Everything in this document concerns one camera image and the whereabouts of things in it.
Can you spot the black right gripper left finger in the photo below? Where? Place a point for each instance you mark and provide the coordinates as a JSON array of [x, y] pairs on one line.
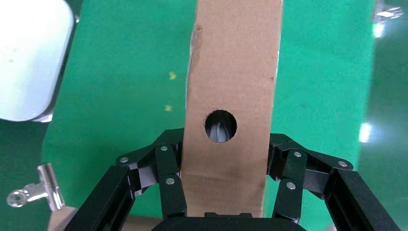
[[167, 159]]

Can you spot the green tablecloth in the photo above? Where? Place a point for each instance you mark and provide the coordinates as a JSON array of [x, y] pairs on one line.
[[127, 95]]

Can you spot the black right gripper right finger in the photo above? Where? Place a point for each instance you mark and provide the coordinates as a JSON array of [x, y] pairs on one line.
[[291, 191]]

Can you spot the silver metal binder clip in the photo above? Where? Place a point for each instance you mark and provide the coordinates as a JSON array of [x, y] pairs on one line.
[[47, 181], [387, 13]]

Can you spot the wooden table board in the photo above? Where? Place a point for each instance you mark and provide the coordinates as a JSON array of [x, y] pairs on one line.
[[59, 221]]

